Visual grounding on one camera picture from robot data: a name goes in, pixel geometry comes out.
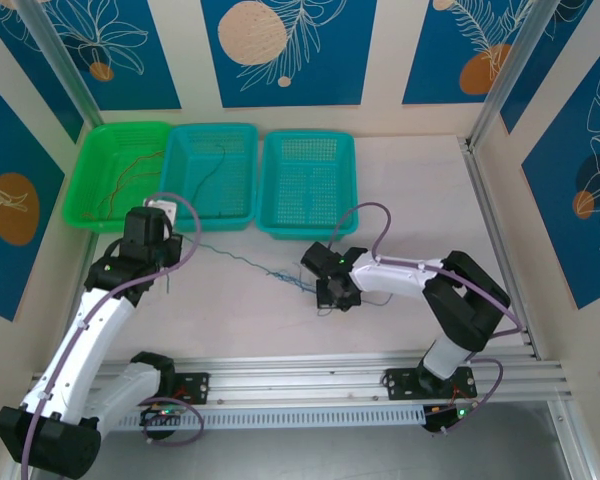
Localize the aluminium mounting beam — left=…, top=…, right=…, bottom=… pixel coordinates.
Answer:
left=23, top=352, right=575, bottom=411

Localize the left circuit board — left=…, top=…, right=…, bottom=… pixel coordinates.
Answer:
left=139, top=406, right=187, bottom=427

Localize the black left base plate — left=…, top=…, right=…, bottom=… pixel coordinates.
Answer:
left=118, top=372, right=212, bottom=407

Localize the thin green cable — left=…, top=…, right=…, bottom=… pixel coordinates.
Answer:
left=191, top=143, right=227, bottom=219
left=164, top=243, right=301, bottom=295

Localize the aluminium frame post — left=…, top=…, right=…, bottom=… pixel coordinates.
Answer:
left=467, top=0, right=571, bottom=151
left=15, top=0, right=105, bottom=129

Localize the teal plastic mesh basket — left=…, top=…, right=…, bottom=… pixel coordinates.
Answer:
left=154, top=123, right=260, bottom=234
left=255, top=130, right=358, bottom=241

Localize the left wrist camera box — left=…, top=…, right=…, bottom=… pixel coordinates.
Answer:
left=143, top=194, right=180, bottom=225

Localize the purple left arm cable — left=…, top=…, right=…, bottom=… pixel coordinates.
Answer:
left=19, top=192, right=205, bottom=480

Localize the green plastic mesh basket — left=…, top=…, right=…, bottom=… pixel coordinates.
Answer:
left=62, top=121, right=174, bottom=234

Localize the grey slotted cable duct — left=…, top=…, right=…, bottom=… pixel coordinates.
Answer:
left=117, top=405, right=427, bottom=433

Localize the aluminium lower frame rail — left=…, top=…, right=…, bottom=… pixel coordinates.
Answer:
left=547, top=399, right=599, bottom=480

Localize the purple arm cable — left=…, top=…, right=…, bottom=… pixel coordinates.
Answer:
left=331, top=201, right=526, bottom=436
left=19, top=192, right=205, bottom=480

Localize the right circuit board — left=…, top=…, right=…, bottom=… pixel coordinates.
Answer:
left=423, top=403, right=477, bottom=434

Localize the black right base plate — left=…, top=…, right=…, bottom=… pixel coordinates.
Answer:
left=383, top=367, right=479, bottom=402

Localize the circuit board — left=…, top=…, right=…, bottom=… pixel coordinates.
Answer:
left=139, top=406, right=187, bottom=427
left=423, top=403, right=477, bottom=434

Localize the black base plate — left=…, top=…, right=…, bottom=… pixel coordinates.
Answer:
left=118, top=372, right=212, bottom=407
left=383, top=367, right=479, bottom=402

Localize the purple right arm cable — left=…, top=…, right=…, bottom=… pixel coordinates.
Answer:
left=331, top=201, right=526, bottom=436

